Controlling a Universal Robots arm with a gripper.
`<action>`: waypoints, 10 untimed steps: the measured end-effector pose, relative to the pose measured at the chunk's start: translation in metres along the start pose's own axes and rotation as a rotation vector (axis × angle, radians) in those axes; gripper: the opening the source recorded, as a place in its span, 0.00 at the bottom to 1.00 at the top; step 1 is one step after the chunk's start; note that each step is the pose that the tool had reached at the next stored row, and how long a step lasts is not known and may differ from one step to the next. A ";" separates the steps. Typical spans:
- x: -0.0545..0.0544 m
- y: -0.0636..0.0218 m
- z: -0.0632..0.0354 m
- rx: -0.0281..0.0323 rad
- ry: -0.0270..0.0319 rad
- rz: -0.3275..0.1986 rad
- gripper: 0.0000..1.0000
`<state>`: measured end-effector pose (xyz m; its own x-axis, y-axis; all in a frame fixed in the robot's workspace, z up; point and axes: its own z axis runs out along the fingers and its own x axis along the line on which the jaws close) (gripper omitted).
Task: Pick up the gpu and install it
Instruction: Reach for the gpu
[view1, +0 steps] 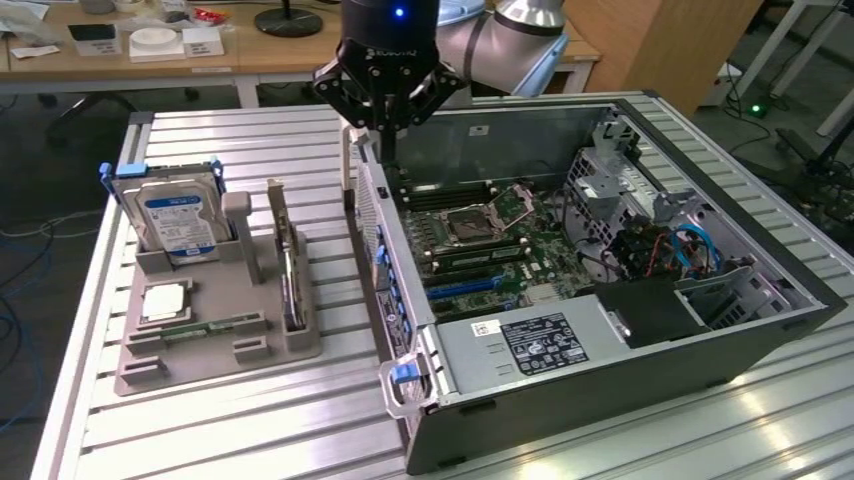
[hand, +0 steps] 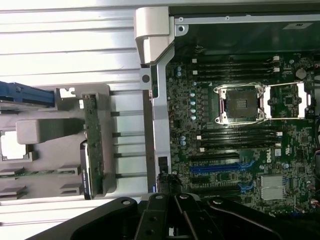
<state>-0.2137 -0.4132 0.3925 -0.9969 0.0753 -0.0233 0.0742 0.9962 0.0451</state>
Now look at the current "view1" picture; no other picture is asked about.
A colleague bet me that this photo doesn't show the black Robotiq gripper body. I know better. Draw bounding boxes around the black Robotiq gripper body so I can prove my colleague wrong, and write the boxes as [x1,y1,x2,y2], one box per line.
[336,0,442,111]

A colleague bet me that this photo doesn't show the graphics card with metal bracket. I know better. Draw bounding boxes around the graphics card with metal bracket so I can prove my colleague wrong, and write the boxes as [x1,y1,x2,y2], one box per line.
[266,178,316,335]

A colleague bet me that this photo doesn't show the wooden desk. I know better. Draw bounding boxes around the wooden desk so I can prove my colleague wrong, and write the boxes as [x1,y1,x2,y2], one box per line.
[0,0,602,109]

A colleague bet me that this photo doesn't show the black round lamp base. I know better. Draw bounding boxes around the black round lamp base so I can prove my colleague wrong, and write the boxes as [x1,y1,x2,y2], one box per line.
[252,0,326,37]

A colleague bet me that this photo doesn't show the plain white labelled box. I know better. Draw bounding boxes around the plain white labelled box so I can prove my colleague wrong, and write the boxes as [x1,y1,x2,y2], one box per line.
[180,27,232,59]

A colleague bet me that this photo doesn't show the metal socket cover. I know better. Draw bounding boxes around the metal socket cover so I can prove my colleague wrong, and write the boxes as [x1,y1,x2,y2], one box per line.
[490,183,539,231]

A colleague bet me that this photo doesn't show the CPU socket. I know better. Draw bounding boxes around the CPU socket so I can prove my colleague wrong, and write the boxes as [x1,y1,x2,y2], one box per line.
[443,204,499,241]

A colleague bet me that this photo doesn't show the white box with round insert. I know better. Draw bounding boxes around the white box with round insert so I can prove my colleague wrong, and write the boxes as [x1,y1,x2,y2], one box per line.
[127,27,187,64]

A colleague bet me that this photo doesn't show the metal disk bay cage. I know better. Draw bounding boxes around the metal disk bay cage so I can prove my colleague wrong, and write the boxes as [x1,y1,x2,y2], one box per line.
[563,119,669,251]

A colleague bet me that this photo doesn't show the RAM stick with black chips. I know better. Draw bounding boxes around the RAM stick with black chips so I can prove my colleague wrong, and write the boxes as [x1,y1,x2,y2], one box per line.
[433,244,526,271]

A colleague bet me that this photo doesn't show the hard disk in blue caddy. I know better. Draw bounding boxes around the hard disk in blue caddy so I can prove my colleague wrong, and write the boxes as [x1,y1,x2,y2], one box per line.
[98,157,235,266]

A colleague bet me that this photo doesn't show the green motherboard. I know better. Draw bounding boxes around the green motherboard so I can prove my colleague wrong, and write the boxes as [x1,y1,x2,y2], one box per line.
[399,182,602,324]

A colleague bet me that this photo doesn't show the wooden cabinet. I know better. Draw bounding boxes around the wooden cabinet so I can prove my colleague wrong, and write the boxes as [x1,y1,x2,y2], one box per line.
[586,0,766,116]

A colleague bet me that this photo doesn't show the white box with black top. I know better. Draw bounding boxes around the white box with black top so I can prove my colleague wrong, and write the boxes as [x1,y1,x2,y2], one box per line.
[66,23,126,57]

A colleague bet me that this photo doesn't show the blue expansion slot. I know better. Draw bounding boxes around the blue expansion slot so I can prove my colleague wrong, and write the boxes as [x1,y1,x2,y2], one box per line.
[426,272,506,301]

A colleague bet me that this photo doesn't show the silver CPU chip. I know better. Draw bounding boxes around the silver CPU chip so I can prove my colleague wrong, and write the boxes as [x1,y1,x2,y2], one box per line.
[140,287,192,321]

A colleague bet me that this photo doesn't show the green RAM stick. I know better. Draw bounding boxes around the green RAM stick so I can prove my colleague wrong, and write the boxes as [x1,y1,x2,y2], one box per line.
[159,317,259,344]

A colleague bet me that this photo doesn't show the grey power supply unit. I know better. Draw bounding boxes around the grey power supply unit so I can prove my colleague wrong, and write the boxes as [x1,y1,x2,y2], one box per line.
[433,294,633,396]

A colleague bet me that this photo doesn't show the black floor stand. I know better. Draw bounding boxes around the black floor stand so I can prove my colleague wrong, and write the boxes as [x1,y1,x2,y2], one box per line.
[773,127,854,224]

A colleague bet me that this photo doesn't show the grey plastic parts rack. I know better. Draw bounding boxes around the grey plastic parts rack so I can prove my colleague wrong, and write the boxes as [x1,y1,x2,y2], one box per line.
[114,189,323,399]

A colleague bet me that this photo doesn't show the open black PC case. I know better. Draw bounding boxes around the open black PC case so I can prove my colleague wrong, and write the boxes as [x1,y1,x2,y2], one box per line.
[339,97,849,476]

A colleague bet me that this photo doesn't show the blue wire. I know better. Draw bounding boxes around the blue wire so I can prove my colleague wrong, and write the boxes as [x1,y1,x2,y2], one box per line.
[673,227,723,274]

